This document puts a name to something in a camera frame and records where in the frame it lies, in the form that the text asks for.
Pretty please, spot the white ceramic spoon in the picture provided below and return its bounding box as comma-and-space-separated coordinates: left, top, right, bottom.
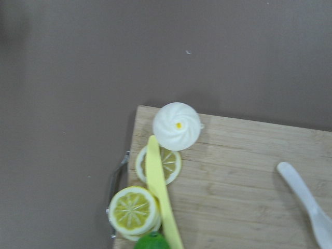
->
276, 162, 331, 248

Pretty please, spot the lower lemon slice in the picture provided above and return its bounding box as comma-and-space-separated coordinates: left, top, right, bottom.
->
135, 146, 182, 185

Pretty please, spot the lemon slice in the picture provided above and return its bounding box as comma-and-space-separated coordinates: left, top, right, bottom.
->
108, 186, 161, 241
135, 146, 182, 185

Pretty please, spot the yellow plastic knife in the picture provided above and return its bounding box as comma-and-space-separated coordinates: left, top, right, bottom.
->
145, 135, 184, 249

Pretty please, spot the upper lemon slice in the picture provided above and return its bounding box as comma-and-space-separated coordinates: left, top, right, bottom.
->
108, 186, 161, 241

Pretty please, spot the bamboo cutting board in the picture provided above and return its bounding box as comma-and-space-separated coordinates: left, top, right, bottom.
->
113, 105, 332, 249

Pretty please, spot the green lime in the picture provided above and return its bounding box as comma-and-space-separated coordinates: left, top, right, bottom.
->
134, 231, 170, 249

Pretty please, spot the metal cutting board handle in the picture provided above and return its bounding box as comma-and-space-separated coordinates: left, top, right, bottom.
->
105, 150, 131, 239

